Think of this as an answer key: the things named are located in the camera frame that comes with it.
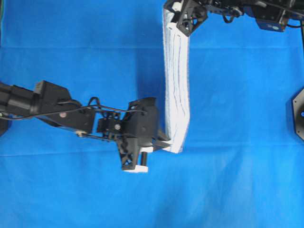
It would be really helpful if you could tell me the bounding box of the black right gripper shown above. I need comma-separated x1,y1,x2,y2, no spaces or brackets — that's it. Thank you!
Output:
166,0,208,37

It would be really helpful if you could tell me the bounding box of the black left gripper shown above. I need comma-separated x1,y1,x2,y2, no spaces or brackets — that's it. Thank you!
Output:
116,97,171,172

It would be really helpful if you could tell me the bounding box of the white blue-striped towel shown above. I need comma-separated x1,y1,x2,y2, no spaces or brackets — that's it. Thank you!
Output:
162,9,190,153

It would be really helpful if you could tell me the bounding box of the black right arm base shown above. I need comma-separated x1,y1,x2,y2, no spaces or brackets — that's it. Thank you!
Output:
285,86,304,143

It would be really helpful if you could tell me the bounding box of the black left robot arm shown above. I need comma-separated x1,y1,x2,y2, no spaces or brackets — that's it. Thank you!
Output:
0,81,170,173

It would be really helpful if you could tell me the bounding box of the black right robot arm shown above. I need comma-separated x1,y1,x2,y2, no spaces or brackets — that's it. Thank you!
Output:
163,0,304,37

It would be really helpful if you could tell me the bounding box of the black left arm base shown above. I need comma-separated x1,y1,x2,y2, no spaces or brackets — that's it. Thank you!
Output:
0,119,11,137

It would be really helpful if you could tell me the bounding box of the blue table cloth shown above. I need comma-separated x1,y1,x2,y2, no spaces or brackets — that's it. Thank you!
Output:
0,0,304,228

